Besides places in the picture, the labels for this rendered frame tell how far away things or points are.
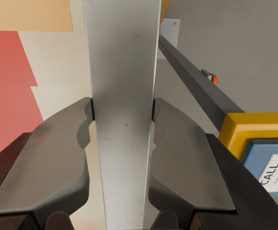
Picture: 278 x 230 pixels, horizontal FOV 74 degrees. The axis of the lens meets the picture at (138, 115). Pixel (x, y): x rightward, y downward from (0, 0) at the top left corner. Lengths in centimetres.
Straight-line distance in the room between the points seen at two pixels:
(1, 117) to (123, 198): 13
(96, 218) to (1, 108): 18
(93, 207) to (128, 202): 8
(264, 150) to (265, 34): 118
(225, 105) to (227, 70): 97
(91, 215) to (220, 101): 29
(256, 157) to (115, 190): 17
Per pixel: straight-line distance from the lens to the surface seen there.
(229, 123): 25
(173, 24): 114
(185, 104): 133
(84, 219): 28
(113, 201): 18
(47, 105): 17
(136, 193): 17
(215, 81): 54
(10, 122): 19
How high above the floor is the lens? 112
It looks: 58 degrees down
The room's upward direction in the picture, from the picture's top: 173 degrees clockwise
